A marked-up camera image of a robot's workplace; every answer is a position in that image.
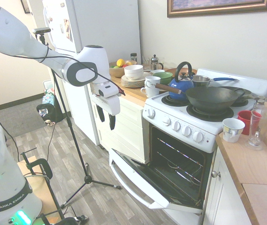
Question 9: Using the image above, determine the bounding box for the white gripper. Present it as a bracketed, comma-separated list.
[90, 81, 126, 131]

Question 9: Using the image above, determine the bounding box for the white oven door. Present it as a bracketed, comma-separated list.
[108, 148, 204, 210]

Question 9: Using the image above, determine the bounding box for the white base cabinet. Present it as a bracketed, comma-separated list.
[87, 82, 150, 165]

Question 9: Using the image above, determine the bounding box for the stack of cream plates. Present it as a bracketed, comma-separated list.
[120, 71, 152, 88]

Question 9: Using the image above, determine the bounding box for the wooden fruit bowl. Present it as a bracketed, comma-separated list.
[108, 60, 137, 78]

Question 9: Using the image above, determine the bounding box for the white bowl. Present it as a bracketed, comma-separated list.
[123, 64, 144, 79]

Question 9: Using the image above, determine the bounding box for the black bag with print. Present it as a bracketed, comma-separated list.
[36, 103, 57, 127]

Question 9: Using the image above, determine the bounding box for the green bowl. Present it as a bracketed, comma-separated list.
[152, 71, 174, 85]

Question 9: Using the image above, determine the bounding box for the glass French press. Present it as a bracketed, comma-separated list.
[150, 54, 164, 70]

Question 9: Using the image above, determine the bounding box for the black clamp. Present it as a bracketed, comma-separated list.
[20, 147, 73, 225]

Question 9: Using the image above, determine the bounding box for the white electric stove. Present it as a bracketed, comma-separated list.
[142, 68, 267, 225]

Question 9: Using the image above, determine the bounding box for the white refrigerator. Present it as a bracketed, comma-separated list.
[41, 0, 142, 146]

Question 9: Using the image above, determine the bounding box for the black wok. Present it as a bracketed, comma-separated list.
[155, 83, 246, 113]

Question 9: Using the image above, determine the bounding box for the white patterned mug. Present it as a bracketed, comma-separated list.
[222, 118, 245, 143]

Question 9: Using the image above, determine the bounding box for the white cabinet with knob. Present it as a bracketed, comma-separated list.
[201, 147, 252, 225]

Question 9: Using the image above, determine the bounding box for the red cup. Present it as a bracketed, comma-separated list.
[237, 110, 262, 135]

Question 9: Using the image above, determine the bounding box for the clear measuring glass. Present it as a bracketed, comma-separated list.
[244, 109, 267, 151]

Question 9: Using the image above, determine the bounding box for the small glass jar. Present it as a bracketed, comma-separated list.
[252, 98, 266, 111]

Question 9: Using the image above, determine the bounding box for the framed picture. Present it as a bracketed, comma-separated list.
[167, 0, 267, 18]

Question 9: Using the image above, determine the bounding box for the black camera tripod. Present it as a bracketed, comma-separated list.
[36, 32, 122, 210]

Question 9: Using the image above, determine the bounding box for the blue kettle black handle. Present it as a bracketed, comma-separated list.
[168, 61, 195, 102]

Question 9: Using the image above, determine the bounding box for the steel saucepan blue handle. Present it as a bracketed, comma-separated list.
[191, 75, 240, 88]

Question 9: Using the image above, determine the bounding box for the black stereo camera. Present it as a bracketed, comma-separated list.
[32, 27, 52, 35]

